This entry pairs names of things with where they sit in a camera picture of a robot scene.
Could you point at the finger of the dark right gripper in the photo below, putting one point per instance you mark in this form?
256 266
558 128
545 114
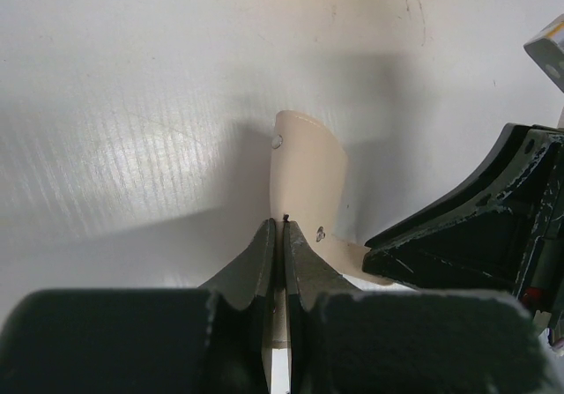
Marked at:
489 231

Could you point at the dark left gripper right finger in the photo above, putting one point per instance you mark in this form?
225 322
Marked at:
345 340

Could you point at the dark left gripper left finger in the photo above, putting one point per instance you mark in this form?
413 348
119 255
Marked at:
209 339

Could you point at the beige card holder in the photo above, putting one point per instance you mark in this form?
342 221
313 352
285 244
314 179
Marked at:
307 177

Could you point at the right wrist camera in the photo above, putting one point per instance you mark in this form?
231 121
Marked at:
546 51

